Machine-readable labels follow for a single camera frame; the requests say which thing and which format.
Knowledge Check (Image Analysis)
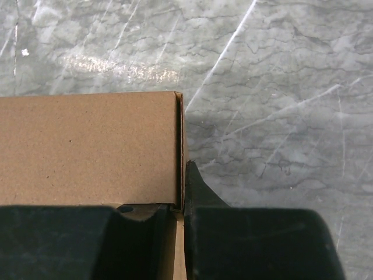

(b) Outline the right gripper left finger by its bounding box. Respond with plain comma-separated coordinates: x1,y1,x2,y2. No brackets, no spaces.
1,204,172,279

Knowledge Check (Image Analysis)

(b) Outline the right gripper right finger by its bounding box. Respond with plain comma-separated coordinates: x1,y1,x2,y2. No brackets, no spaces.
184,161,345,279

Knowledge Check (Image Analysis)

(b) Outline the brown cardboard box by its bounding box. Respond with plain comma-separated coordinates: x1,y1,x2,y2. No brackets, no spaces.
1,92,188,279

